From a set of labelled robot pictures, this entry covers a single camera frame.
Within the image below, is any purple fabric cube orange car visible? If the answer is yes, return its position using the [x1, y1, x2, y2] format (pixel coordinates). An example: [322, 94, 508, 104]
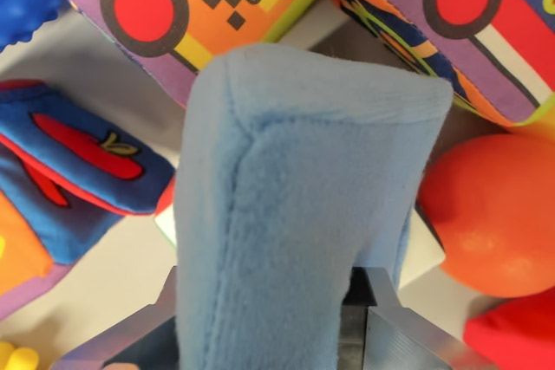
[16, 0, 353, 110]

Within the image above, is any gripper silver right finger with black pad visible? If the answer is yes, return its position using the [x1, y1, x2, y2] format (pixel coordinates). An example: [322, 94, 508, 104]
[341, 267, 500, 370]

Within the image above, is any red plush block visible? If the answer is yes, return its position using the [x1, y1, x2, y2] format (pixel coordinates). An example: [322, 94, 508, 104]
[461, 295, 555, 370]

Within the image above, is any orange smooth ball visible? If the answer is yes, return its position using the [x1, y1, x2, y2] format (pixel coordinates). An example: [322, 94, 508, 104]
[416, 133, 555, 300]

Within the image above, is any light blue plush block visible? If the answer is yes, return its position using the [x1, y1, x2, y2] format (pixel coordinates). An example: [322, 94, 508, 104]
[172, 42, 455, 370]

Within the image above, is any yellow spiky rubber ball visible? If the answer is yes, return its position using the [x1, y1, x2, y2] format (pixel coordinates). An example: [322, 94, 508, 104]
[0, 338, 41, 370]

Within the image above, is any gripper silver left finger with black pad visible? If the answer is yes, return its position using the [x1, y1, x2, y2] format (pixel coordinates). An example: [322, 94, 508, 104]
[50, 264, 180, 370]

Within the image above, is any orange fabric cube green circle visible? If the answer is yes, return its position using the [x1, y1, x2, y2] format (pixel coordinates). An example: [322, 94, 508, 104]
[0, 78, 178, 322]

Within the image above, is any white fabric cube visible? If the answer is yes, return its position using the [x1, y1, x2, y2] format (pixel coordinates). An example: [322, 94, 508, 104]
[153, 177, 448, 292]

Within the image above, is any purple fabric cube red truck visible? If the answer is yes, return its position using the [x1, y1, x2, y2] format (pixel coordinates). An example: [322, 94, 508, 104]
[330, 0, 555, 129]

